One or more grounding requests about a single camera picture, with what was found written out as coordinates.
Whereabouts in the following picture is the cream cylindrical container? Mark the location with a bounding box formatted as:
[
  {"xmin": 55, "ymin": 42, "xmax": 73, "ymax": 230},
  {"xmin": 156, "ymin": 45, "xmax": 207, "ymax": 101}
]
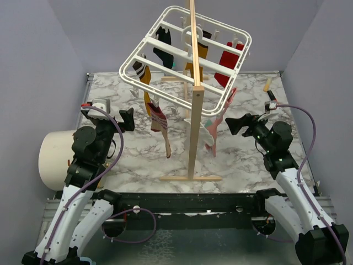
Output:
[{"xmin": 38, "ymin": 130, "xmax": 75, "ymax": 191}]

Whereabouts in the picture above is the black sock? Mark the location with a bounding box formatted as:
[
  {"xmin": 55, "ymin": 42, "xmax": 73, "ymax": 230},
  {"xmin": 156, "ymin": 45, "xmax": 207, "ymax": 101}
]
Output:
[{"xmin": 153, "ymin": 26, "xmax": 175, "ymax": 69}]

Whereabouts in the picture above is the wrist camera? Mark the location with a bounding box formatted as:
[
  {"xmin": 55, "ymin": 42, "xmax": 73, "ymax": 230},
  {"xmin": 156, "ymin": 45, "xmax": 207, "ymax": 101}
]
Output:
[
  {"xmin": 258, "ymin": 100, "xmax": 277, "ymax": 121},
  {"xmin": 81, "ymin": 99, "xmax": 110, "ymax": 120}
]

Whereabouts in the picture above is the mustard striped sock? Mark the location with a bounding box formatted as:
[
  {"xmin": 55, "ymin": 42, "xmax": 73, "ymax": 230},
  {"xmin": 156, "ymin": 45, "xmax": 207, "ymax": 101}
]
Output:
[{"xmin": 132, "ymin": 61, "xmax": 151, "ymax": 116}]

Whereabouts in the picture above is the black orange highlighter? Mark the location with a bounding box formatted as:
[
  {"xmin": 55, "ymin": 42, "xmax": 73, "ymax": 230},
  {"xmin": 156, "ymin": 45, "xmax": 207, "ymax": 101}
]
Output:
[{"xmin": 267, "ymin": 90, "xmax": 277, "ymax": 101}]

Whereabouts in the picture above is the red sock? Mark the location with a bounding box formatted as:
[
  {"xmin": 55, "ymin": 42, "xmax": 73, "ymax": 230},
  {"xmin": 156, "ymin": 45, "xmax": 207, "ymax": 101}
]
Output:
[{"xmin": 214, "ymin": 51, "xmax": 239, "ymax": 88}]

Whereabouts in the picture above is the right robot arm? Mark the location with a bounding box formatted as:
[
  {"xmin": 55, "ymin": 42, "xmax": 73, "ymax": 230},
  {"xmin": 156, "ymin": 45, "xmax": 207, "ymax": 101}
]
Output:
[{"xmin": 225, "ymin": 113, "xmax": 349, "ymax": 264}]

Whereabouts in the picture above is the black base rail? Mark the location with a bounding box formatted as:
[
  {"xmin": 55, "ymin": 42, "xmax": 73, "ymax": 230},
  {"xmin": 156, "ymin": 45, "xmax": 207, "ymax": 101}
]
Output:
[{"xmin": 54, "ymin": 190, "xmax": 290, "ymax": 230}]

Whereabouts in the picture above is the white plastic sock hanger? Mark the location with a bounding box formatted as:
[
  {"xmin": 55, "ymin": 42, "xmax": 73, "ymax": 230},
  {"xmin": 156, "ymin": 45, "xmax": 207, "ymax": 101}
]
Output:
[{"xmin": 119, "ymin": 6, "xmax": 252, "ymax": 117}]

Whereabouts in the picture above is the blue bin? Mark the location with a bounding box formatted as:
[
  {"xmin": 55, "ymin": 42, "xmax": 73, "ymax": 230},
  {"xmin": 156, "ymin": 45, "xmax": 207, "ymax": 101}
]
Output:
[{"xmin": 79, "ymin": 257, "xmax": 96, "ymax": 265}]

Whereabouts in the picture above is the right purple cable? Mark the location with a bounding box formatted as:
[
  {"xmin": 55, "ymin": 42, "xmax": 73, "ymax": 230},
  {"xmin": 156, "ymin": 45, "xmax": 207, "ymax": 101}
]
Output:
[{"xmin": 249, "ymin": 102, "xmax": 347, "ymax": 265}]

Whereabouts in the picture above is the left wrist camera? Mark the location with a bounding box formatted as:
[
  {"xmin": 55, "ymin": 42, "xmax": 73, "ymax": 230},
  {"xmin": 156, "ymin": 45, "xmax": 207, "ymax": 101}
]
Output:
[{"xmin": 81, "ymin": 99, "xmax": 110, "ymax": 120}]

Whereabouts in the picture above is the maroon beige striped sock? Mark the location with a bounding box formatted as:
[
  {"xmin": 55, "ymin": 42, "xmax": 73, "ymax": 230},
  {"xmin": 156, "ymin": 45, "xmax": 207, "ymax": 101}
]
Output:
[{"xmin": 147, "ymin": 103, "xmax": 172, "ymax": 158}]

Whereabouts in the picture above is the yellow highlighter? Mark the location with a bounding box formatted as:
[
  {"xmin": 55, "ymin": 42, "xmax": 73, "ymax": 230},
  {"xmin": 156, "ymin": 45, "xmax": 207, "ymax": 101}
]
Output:
[{"xmin": 263, "ymin": 77, "xmax": 272, "ymax": 92}]

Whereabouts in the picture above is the wooden clothes rack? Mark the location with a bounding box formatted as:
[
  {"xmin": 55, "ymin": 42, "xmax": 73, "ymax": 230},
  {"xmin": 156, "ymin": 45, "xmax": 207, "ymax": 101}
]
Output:
[{"xmin": 159, "ymin": 1, "xmax": 222, "ymax": 181}]

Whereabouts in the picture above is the pink sock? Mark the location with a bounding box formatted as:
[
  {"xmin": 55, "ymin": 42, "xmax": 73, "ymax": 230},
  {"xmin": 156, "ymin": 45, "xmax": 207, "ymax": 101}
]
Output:
[{"xmin": 205, "ymin": 88, "xmax": 237, "ymax": 157}]

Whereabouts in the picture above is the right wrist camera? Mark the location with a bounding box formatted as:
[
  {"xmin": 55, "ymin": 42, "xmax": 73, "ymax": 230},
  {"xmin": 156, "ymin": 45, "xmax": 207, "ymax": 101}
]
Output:
[{"xmin": 258, "ymin": 100, "xmax": 277, "ymax": 121}]

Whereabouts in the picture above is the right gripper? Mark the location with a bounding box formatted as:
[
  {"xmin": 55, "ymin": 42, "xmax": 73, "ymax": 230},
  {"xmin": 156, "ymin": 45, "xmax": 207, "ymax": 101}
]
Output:
[{"xmin": 226, "ymin": 112, "xmax": 275, "ymax": 153}]

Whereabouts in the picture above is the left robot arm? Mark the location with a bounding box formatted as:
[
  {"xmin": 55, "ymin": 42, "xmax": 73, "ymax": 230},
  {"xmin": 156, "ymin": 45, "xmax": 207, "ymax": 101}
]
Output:
[{"xmin": 22, "ymin": 105, "xmax": 135, "ymax": 264}]

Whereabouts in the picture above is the white sock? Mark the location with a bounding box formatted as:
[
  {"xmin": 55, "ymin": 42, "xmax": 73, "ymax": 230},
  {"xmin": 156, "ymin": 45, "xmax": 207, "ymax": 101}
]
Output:
[{"xmin": 184, "ymin": 118, "xmax": 216, "ymax": 156}]

